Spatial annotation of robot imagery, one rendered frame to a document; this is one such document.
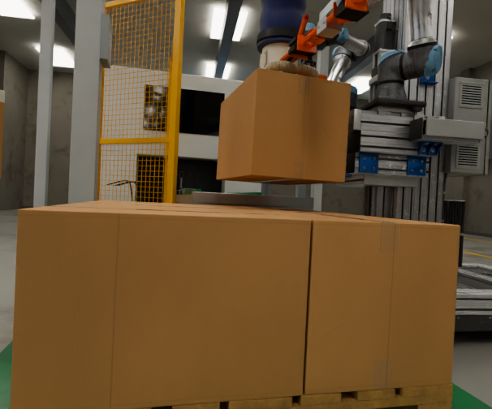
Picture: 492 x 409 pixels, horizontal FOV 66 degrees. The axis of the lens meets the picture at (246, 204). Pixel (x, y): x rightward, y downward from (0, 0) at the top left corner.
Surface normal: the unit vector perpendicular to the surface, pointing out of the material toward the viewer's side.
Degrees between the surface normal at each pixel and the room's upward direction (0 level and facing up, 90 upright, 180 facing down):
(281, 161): 90
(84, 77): 90
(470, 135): 90
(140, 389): 90
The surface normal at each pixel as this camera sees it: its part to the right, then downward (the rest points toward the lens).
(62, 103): 0.14, 0.02
